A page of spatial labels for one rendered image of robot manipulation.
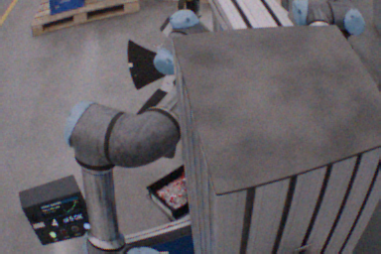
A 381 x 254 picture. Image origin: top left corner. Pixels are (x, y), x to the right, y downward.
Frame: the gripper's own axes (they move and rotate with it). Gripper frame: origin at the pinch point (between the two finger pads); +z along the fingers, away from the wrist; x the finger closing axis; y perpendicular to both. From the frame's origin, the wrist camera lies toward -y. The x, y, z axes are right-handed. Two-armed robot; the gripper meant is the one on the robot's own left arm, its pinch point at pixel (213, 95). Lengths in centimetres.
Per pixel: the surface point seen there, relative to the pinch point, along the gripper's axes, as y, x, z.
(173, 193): -29.0, 1.0, 35.2
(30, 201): -71, -16, -20
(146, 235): -46, -16, 28
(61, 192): -58, -16, -16
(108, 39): -25, 240, 131
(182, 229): -34, -17, 35
